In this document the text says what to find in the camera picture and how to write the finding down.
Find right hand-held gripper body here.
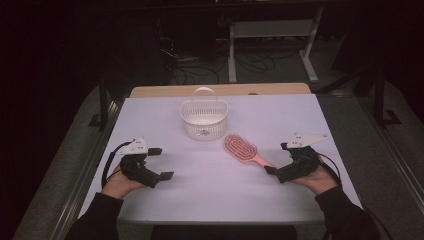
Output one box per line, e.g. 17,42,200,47
275,132,330,185

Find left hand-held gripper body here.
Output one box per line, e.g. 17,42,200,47
117,137,162,190

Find pink hairbrush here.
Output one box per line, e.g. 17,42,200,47
223,132,276,169

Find white plastic basket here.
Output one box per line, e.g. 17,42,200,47
179,86,230,142

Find person's left hand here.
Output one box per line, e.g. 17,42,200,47
101,161,148,201

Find person's right hand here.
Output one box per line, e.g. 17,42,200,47
292,155,339,196

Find black metal stand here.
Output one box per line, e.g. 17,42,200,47
353,64,403,128
87,75,117,130

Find wooden table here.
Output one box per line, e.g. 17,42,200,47
129,82,313,99

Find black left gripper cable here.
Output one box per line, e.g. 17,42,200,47
100,141,135,190

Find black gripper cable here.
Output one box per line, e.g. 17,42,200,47
100,141,135,190
315,151,395,240

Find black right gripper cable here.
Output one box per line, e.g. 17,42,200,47
315,151,395,240

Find black floor cables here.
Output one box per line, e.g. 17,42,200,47
155,19,294,86

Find white metal desk frame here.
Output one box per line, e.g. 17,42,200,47
227,6,325,84

